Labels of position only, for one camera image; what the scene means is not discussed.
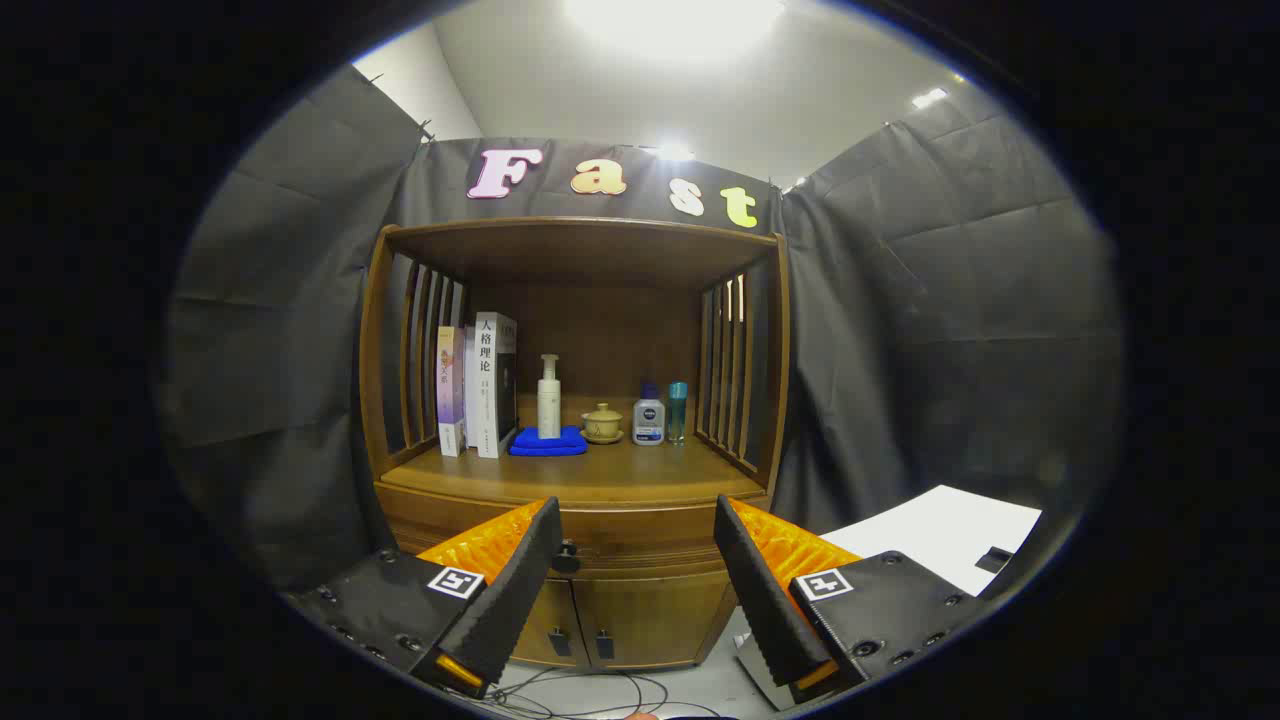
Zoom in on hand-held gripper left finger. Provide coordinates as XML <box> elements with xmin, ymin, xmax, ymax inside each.
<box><xmin>283</xmin><ymin>497</ymin><xmax>564</xmax><ymax>700</ymax></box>

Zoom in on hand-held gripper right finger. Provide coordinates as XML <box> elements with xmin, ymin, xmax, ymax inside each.
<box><xmin>713</xmin><ymin>494</ymin><xmax>996</xmax><ymax>704</ymax></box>

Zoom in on brown wooden drawer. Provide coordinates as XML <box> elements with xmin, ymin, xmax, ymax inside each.
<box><xmin>375</xmin><ymin>480</ymin><xmax>771</xmax><ymax>581</ymax></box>

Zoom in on wooden countertop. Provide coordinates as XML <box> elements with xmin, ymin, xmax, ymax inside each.
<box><xmin>382</xmin><ymin>395</ymin><xmax>769</xmax><ymax>506</ymax></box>

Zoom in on brown wooden cabinet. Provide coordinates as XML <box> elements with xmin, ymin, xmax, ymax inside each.
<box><xmin>358</xmin><ymin>217</ymin><xmax>791</xmax><ymax>671</ymax></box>

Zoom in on blue folded cloth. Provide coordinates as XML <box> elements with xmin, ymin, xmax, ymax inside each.
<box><xmin>508</xmin><ymin>425</ymin><xmax>589</xmax><ymax>458</ymax></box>

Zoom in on white table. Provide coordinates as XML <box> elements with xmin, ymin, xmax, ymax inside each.
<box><xmin>818</xmin><ymin>484</ymin><xmax>1043</xmax><ymax>598</ymax></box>

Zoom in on white pump bottle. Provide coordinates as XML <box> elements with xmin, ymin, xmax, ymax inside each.
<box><xmin>537</xmin><ymin>353</ymin><xmax>562</xmax><ymax>440</ymax></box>

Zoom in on white bottle with blue cap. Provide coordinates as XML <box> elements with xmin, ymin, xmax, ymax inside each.
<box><xmin>632</xmin><ymin>383</ymin><xmax>666</xmax><ymax>447</ymax></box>

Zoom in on white book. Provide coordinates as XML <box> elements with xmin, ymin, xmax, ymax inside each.
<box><xmin>464</xmin><ymin>311</ymin><xmax>519</xmax><ymax>460</ymax></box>

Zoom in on purple book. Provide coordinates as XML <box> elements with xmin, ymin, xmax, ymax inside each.
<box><xmin>436</xmin><ymin>325</ymin><xmax>468</xmax><ymax>458</ymax></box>

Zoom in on black backdrop cloth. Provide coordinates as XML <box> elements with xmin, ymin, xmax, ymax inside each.
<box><xmin>165</xmin><ymin>65</ymin><xmax>1121</xmax><ymax>591</ymax></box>

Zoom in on large ceiling light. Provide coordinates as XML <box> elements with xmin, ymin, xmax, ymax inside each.
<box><xmin>560</xmin><ymin>0</ymin><xmax>791</xmax><ymax>61</ymax></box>

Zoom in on black floor cables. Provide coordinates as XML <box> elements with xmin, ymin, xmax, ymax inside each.
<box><xmin>497</xmin><ymin>666</ymin><xmax>723</xmax><ymax>720</ymax></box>

